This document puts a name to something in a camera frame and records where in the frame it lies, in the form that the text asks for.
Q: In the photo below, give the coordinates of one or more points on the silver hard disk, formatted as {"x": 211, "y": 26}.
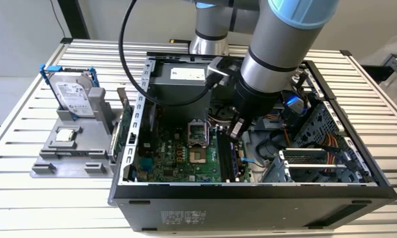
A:
{"x": 71, "y": 96}

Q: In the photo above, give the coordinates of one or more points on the metal socket locking lever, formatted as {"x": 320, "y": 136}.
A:
{"x": 207, "y": 136}

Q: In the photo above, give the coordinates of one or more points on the black PC case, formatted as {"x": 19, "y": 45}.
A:
{"x": 219, "y": 213}

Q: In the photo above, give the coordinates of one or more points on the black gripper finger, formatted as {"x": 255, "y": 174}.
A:
{"x": 236, "y": 131}

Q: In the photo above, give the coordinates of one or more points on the black metal post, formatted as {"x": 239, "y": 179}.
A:
{"x": 76, "y": 19}

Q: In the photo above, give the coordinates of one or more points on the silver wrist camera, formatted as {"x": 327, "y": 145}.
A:
{"x": 219, "y": 69}

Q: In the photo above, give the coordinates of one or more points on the green motherboard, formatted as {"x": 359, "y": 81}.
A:
{"x": 159, "y": 135}

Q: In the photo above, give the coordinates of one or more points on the metal disk bay cage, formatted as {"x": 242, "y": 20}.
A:
{"x": 304, "y": 158}

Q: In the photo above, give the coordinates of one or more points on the CPU socket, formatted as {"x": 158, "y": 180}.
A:
{"x": 198, "y": 156}

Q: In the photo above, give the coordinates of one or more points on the silver CPU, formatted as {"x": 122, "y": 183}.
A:
{"x": 64, "y": 135}

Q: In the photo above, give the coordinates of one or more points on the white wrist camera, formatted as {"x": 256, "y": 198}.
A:
{"x": 296, "y": 105}

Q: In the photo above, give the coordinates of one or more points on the yellow black connector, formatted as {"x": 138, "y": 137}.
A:
{"x": 172, "y": 40}

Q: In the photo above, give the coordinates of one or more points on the grey parts rack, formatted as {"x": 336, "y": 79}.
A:
{"x": 86, "y": 140}

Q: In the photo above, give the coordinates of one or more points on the grey power supply unit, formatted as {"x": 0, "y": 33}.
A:
{"x": 182, "y": 86}

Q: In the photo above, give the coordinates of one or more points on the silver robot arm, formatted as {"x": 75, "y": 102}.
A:
{"x": 278, "y": 44}

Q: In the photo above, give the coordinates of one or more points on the green graphics card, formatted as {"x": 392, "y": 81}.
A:
{"x": 128, "y": 114}

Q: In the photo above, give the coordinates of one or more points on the black RAM slot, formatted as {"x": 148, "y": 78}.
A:
{"x": 230, "y": 161}
{"x": 226, "y": 153}
{"x": 222, "y": 153}

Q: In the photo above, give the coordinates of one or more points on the blue disk carrier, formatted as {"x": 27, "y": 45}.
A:
{"x": 54, "y": 68}

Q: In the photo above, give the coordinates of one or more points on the RAM memory stick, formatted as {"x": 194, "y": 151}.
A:
{"x": 235, "y": 158}

